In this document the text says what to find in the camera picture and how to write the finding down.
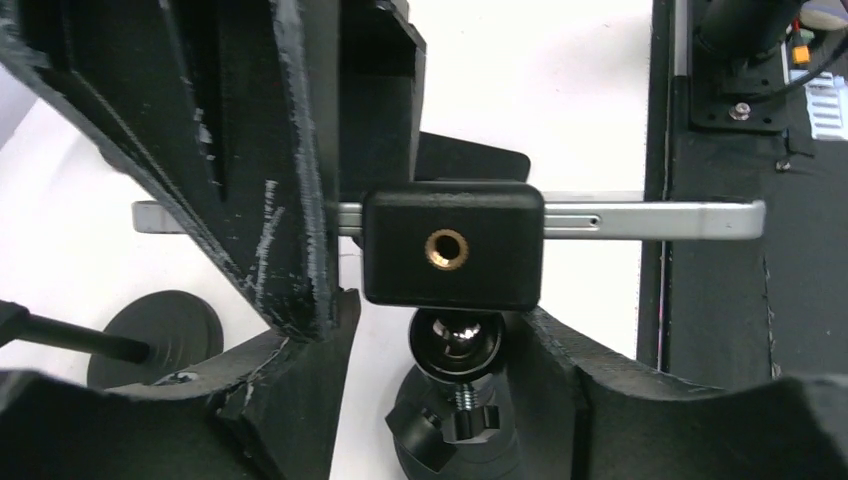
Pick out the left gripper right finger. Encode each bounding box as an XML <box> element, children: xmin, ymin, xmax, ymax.
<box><xmin>507</xmin><ymin>309</ymin><xmax>847</xmax><ymax>479</ymax></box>

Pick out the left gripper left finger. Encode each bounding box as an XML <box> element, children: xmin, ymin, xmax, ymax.
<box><xmin>1</xmin><ymin>290</ymin><xmax>361</xmax><ymax>479</ymax></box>

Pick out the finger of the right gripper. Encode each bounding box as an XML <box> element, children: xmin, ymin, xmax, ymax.
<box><xmin>339</xmin><ymin>1</ymin><xmax>426</xmax><ymax>199</ymax></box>
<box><xmin>1</xmin><ymin>1</ymin><xmax>340</xmax><ymax>341</ymax></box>

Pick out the black round-base phone stand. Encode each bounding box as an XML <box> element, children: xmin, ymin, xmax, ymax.
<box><xmin>0</xmin><ymin>290</ymin><xmax>225</xmax><ymax>391</ymax></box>

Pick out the black phone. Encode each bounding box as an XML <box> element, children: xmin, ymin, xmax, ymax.
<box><xmin>414</xmin><ymin>132</ymin><xmax>531</xmax><ymax>182</ymax></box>
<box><xmin>131</xmin><ymin>182</ymin><xmax>767</xmax><ymax>245</ymax></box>

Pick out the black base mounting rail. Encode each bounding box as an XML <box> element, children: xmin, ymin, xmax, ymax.
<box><xmin>636</xmin><ymin>1</ymin><xmax>847</xmax><ymax>388</ymax></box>

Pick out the right white cable duct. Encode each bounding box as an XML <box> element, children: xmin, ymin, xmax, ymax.
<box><xmin>805</xmin><ymin>72</ymin><xmax>847</xmax><ymax>142</ymax></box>

